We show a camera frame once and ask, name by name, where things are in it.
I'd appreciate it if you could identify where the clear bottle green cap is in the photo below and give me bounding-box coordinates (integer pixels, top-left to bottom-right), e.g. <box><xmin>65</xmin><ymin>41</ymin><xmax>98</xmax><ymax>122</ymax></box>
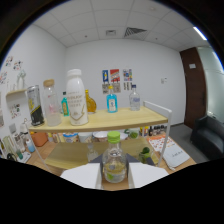
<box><xmin>101</xmin><ymin>130</ymin><xmax>128</xmax><ymax>184</ymax></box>

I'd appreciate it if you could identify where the dark green corked bottle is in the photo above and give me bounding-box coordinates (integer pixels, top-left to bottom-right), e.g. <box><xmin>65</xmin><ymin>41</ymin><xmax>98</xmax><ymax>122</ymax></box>
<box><xmin>138</xmin><ymin>146</ymin><xmax>156</xmax><ymax>165</ymax></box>

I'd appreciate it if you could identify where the white notebook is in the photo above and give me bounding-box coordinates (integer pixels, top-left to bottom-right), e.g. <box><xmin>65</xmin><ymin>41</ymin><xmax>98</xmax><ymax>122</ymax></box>
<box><xmin>163</xmin><ymin>142</ymin><xmax>191</xmax><ymax>171</ymax></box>

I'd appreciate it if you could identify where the blue patterned bowl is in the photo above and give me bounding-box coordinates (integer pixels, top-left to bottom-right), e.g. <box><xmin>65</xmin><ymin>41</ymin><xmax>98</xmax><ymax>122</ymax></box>
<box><xmin>62</xmin><ymin>132</ymin><xmax>79</xmax><ymax>144</ymax></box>

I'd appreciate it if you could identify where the white patterned bowl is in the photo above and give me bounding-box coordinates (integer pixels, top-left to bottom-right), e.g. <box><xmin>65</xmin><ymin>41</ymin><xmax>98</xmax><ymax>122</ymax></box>
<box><xmin>92</xmin><ymin>130</ymin><xmax>109</xmax><ymax>143</ymax></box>

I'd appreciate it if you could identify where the light blue squeeze bottle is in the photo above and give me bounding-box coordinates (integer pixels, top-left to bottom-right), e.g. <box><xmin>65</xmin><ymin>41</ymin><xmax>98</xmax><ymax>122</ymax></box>
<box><xmin>25</xmin><ymin>138</ymin><xmax>36</xmax><ymax>154</ymax></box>

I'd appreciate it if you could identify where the white two-tier wooden shelf rack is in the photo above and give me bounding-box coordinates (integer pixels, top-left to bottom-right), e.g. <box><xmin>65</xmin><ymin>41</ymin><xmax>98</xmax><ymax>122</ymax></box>
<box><xmin>28</xmin><ymin>100</ymin><xmax>173</xmax><ymax>174</ymax></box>

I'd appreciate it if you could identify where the round amber bottle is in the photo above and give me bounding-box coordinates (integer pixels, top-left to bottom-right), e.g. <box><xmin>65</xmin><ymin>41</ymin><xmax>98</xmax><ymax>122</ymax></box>
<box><xmin>84</xmin><ymin>88</ymin><xmax>98</xmax><ymax>114</ymax></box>

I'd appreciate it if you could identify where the black armchair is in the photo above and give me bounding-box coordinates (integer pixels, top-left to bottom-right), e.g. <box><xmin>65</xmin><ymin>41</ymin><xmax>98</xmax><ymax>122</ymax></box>
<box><xmin>190</xmin><ymin>115</ymin><xmax>224</xmax><ymax>161</ymax></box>

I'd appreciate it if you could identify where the small clear dark cap bottle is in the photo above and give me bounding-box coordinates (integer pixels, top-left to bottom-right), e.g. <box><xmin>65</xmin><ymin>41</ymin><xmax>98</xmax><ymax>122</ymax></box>
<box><xmin>128</xmin><ymin>84</ymin><xmax>141</xmax><ymax>112</ymax></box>

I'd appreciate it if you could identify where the large white milk bottle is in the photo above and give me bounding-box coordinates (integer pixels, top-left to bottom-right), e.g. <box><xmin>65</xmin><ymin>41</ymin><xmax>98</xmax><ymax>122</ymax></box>
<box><xmin>65</xmin><ymin>68</ymin><xmax>90</xmax><ymax>127</ymax></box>

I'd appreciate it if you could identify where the tall glass jar cork lid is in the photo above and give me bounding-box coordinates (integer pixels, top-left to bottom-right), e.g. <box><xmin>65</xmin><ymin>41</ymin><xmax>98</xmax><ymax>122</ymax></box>
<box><xmin>42</xmin><ymin>78</ymin><xmax>63</xmax><ymax>127</ymax></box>

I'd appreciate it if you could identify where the light blue gin bottle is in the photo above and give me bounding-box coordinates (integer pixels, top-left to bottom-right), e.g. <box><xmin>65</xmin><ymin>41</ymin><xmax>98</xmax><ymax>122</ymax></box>
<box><xmin>106</xmin><ymin>85</ymin><xmax>119</xmax><ymax>114</ymax></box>

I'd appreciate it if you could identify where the tall black yellow can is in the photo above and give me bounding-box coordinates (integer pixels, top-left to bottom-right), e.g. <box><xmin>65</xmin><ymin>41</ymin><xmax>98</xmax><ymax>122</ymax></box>
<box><xmin>26</xmin><ymin>84</ymin><xmax>45</xmax><ymax>127</ymax></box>

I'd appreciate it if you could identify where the brown door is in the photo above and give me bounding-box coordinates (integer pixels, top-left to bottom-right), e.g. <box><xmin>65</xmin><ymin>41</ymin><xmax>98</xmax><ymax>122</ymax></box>
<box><xmin>179</xmin><ymin>46</ymin><xmax>208</xmax><ymax>129</ymax></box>

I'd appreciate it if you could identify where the ceiling air vent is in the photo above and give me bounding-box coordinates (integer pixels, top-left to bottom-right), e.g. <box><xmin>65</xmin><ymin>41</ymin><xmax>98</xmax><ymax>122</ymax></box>
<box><xmin>123</xmin><ymin>27</ymin><xmax>148</xmax><ymax>38</ymax></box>

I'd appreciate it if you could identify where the colourful wall poster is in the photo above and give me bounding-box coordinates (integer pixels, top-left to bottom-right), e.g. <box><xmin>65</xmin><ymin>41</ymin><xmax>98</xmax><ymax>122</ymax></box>
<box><xmin>122</xmin><ymin>68</ymin><xmax>133</xmax><ymax>82</ymax></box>

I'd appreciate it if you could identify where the blue wall poster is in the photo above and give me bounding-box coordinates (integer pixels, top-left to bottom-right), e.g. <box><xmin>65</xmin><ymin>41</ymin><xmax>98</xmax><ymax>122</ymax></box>
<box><xmin>101</xmin><ymin>69</ymin><xmax>110</xmax><ymax>84</ymax></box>

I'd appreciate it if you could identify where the red wall poster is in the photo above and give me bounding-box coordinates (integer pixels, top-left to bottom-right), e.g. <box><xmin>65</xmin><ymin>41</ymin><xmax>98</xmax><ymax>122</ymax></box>
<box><xmin>109</xmin><ymin>68</ymin><xmax>121</xmax><ymax>83</ymax></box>

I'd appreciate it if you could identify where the wooden wall shelf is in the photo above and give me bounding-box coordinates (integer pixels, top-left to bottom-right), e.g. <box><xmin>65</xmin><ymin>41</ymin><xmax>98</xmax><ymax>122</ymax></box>
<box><xmin>5</xmin><ymin>88</ymin><xmax>29</xmax><ymax>98</ymax></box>

